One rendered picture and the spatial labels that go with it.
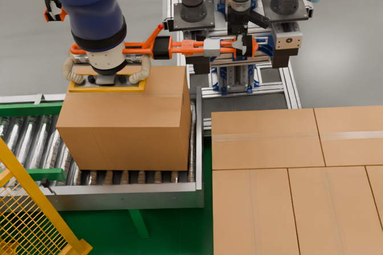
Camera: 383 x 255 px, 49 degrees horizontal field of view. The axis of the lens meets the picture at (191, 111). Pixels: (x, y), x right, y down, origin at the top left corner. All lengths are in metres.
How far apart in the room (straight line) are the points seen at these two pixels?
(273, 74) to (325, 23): 0.98
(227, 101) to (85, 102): 1.18
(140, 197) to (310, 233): 0.87
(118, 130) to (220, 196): 0.62
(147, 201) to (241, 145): 0.60
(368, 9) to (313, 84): 1.07
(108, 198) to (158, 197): 0.26
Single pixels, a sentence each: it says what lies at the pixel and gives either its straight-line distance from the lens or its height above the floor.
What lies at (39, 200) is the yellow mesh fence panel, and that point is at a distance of 2.19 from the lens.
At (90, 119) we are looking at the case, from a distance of 2.08.
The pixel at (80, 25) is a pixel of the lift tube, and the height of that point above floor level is 1.49.
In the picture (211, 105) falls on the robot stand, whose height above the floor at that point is 0.21.
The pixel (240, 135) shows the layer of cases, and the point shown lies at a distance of 2.40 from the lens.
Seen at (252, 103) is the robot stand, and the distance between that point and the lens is 2.99.
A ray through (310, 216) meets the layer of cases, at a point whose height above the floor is 0.54.
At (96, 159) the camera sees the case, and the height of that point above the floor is 0.66.
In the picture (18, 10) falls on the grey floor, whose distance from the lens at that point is 4.67.
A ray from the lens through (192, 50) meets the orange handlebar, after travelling 1.80.
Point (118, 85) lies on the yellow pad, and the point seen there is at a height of 1.17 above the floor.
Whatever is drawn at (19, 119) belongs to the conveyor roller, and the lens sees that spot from 2.80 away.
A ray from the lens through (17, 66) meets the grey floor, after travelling 4.02.
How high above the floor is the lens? 2.51
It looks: 51 degrees down
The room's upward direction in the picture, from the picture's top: 8 degrees counter-clockwise
